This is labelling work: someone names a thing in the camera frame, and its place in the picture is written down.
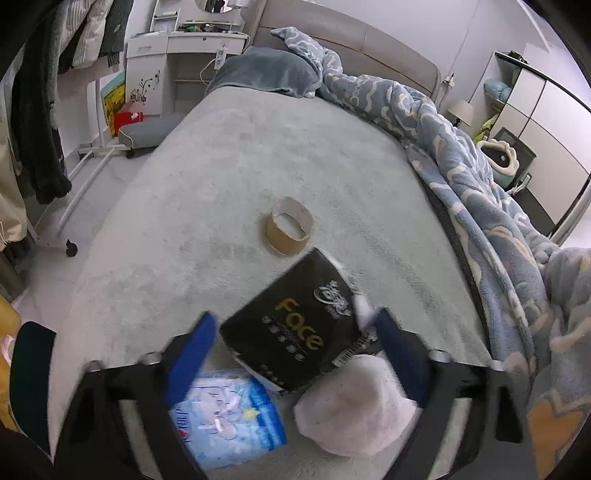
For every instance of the pink white fluffy sock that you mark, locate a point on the pink white fluffy sock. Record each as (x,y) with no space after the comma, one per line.
(357,410)

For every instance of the round vanity mirror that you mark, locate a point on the round vanity mirror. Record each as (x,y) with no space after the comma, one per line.
(221,6)

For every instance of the grey floor cushion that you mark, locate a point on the grey floor cushion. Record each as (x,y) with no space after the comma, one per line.
(147,134)

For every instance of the beige upholstered headboard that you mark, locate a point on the beige upholstered headboard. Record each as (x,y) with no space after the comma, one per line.
(363,48)

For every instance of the black hanging garment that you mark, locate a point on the black hanging garment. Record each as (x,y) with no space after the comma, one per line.
(33,125)

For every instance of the dark teal trash bin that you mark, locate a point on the dark teal trash bin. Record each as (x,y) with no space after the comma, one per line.
(29,381)

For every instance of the cream plush pet bed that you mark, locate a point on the cream plush pet bed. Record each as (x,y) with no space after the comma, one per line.
(503,160)

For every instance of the black Face tissue pack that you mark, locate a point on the black Face tissue pack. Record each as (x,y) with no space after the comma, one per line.
(311,320)

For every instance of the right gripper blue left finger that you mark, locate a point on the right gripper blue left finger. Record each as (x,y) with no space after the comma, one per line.
(183,357)

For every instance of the white wardrobe with black trim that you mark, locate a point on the white wardrobe with black trim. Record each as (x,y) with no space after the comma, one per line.
(549,127)

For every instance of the bed with grey cover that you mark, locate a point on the bed with grey cover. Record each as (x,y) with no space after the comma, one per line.
(188,235)

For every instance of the white dressing table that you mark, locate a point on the white dressing table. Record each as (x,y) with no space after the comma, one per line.
(169,63)

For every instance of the grey blue pillow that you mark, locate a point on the grey blue pillow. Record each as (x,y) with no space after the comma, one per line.
(268,70)

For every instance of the blue white wipes pack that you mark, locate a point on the blue white wipes pack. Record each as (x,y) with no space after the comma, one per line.
(227,418)

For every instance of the cardboard tape roll core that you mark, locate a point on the cardboard tape roll core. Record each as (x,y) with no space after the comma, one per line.
(289,226)

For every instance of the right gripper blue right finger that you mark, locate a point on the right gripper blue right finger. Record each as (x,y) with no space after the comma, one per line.
(409,358)

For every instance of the blue cloud pattern blanket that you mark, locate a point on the blue cloud pattern blanket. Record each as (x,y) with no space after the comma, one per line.
(535,294)

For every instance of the white bedside lamp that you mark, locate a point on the white bedside lamp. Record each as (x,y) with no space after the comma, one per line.
(461,113)

